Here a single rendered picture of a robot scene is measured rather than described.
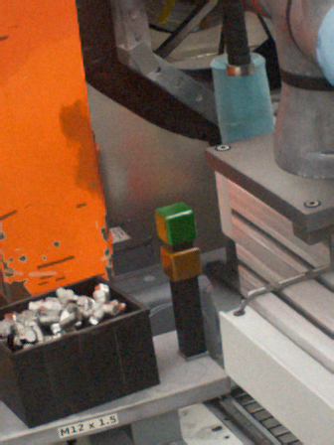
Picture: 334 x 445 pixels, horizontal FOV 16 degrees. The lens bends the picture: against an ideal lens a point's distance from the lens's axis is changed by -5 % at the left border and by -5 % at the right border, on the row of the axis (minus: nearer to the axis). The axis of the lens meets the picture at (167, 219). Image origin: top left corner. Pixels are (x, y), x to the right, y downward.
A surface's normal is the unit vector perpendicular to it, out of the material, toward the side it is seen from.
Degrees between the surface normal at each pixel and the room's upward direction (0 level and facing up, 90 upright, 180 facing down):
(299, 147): 72
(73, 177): 90
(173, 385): 0
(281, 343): 0
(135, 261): 90
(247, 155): 0
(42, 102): 90
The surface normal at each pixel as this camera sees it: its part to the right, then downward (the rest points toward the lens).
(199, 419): -0.13, -0.92
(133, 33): 0.38, 0.30
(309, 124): -0.61, 0.07
